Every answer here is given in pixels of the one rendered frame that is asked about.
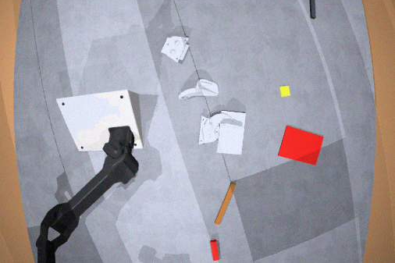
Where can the orange flat bar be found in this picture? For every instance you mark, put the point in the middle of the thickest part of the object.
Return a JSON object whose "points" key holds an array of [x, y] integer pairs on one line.
{"points": [[225, 203]]}

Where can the yellow flat square plate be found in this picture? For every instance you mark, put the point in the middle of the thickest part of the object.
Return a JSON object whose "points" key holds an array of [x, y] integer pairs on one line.
{"points": [[285, 91]]}

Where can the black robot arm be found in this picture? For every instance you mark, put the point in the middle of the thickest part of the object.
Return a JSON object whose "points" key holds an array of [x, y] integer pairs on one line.
{"points": [[119, 166]]}

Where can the dark grey narrow bar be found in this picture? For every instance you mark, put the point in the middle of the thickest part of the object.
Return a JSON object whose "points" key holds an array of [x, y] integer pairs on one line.
{"points": [[312, 9]]}

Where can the red rectangular bar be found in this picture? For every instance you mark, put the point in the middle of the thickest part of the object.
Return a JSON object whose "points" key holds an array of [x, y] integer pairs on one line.
{"points": [[214, 250]]}

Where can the red flat rectangular plate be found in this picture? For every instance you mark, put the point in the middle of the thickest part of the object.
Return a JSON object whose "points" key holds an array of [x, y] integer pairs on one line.
{"points": [[300, 145]]}

